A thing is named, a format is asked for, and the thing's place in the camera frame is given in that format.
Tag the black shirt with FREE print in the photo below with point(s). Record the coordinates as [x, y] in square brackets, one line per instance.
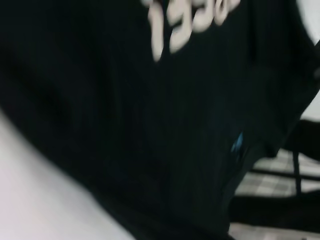
[125, 112]

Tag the black metal frame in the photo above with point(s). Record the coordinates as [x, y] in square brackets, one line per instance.
[307, 140]

